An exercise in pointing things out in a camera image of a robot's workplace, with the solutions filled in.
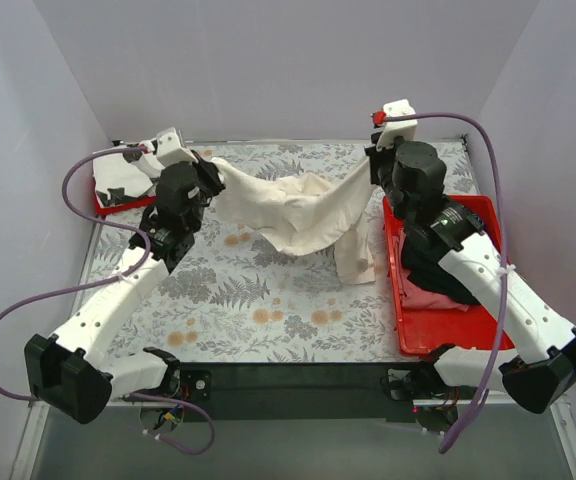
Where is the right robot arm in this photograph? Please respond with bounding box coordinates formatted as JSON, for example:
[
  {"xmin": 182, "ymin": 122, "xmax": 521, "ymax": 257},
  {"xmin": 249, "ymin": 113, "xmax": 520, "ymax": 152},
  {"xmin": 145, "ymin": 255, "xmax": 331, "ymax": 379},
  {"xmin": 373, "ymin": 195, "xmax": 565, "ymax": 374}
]
[{"xmin": 365, "ymin": 138, "xmax": 576, "ymax": 414}]

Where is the large red bin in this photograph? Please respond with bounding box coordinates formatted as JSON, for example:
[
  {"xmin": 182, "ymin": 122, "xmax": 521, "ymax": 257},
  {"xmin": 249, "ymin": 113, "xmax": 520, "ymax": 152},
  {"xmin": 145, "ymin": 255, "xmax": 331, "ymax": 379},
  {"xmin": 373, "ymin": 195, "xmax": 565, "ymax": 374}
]
[{"xmin": 383, "ymin": 200, "xmax": 497, "ymax": 357}]

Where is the cream white t-shirt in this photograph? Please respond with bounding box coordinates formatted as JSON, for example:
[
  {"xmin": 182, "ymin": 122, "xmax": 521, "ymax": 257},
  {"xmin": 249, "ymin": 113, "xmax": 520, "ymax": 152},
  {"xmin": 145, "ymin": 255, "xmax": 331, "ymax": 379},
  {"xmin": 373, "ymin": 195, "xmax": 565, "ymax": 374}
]
[{"xmin": 211, "ymin": 157, "xmax": 375, "ymax": 285}]

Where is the small red tray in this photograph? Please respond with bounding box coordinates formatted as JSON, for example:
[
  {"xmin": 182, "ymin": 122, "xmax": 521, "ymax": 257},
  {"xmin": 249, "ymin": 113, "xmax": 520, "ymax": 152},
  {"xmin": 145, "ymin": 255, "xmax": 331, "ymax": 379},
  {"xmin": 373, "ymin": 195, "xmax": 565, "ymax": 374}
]
[{"xmin": 92, "ymin": 173, "xmax": 155, "ymax": 216}]

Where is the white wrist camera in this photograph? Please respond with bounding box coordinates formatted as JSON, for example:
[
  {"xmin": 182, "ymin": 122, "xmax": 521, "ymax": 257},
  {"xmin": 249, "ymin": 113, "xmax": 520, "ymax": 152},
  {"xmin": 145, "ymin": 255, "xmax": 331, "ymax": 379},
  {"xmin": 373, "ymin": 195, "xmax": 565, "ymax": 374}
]
[
  {"xmin": 371, "ymin": 99, "xmax": 418, "ymax": 150},
  {"xmin": 142, "ymin": 127, "xmax": 195, "ymax": 171}
]

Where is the floral patterned table mat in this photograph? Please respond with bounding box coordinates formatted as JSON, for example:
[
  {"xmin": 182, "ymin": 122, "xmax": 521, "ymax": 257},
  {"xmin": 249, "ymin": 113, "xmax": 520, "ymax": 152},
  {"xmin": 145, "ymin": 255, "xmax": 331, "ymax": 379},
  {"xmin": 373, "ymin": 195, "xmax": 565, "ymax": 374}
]
[{"xmin": 82, "ymin": 140, "xmax": 478, "ymax": 362}]

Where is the aluminium frame rail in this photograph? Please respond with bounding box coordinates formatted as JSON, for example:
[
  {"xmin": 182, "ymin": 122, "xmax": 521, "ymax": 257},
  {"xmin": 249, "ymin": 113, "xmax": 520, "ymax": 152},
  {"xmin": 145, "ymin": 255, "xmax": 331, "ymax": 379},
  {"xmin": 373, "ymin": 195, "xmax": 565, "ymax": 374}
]
[{"xmin": 412, "ymin": 361, "xmax": 576, "ymax": 480}]

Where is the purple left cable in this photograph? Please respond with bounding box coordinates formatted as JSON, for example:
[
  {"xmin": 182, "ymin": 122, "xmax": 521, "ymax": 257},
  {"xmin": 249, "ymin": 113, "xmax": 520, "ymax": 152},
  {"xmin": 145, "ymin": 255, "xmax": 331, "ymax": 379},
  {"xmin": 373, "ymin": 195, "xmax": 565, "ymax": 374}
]
[{"xmin": 0, "ymin": 144, "xmax": 217, "ymax": 456}]

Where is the black garment in bin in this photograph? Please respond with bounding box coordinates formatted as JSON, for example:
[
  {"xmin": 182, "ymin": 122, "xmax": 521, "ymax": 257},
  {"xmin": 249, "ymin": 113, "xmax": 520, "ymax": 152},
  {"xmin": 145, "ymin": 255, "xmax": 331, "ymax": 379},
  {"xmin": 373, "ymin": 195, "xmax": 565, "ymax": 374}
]
[{"xmin": 399, "ymin": 224, "xmax": 481, "ymax": 307}]

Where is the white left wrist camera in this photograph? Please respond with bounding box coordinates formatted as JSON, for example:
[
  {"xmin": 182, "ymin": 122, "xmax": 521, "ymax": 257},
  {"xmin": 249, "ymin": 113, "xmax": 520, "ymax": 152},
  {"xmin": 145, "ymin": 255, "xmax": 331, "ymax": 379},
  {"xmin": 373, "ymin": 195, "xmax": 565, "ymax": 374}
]
[{"xmin": 142, "ymin": 127, "xmax": 195, "ymax": 171}]

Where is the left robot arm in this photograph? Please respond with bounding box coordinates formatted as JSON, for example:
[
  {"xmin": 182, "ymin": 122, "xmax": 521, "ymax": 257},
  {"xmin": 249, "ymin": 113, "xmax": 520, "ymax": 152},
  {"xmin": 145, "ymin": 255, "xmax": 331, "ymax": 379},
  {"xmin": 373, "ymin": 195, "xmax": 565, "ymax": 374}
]
[{"xmin": 24, "ymin": 160, "xmax": 225, "ymax": 424}]

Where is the pink garment in bin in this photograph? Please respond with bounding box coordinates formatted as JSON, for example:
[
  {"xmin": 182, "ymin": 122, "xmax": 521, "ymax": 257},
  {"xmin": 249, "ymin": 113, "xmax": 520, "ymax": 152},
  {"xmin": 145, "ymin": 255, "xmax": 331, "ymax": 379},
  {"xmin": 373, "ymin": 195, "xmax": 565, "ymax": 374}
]
[{"xmin": 390, "ymin": 227, "xmax": 479, "ymax": 314}]

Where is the folded white printed t-shirt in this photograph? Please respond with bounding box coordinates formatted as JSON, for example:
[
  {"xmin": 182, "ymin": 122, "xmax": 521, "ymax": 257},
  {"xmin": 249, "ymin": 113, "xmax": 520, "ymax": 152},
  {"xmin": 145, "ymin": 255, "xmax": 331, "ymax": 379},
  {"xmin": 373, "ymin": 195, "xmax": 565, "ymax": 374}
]
[{"xmin": 93, "ymin": 140, "xmax": 164, "ymax": 207}]

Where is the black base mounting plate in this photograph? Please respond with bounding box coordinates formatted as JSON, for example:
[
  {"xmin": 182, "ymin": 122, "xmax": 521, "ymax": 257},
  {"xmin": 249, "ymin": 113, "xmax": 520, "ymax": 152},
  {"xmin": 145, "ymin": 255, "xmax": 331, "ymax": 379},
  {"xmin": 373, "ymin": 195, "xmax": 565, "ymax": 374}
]
[{"xmin": 132, "ymin": 361, "xmax": 484, "ymax": 424}]

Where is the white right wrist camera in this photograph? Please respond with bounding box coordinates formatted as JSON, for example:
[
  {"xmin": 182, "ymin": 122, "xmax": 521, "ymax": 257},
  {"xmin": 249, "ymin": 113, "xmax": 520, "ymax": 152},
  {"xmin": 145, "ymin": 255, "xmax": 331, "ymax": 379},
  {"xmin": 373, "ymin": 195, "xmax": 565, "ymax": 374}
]
[{"xmin": 371, "ymin": 99, "xmax": 418, "ymax": 150}]

